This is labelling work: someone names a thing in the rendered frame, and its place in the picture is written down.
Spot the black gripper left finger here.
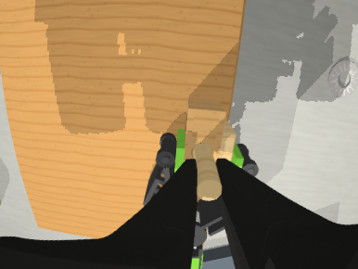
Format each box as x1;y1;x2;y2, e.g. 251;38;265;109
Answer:
0;159;198;269

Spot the light wooden board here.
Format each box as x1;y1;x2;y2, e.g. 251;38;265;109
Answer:
0;0;246;238

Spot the light wooden rectangular block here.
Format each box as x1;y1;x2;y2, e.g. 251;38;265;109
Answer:
219;122;237;160

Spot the small wooden block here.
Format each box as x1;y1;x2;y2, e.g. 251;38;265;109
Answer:
184;97;226;161

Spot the tan wooden dowel pin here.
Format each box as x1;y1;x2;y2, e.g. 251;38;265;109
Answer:
193;143;222;200

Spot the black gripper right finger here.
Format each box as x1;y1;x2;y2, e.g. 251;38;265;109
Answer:
216;158;358;269

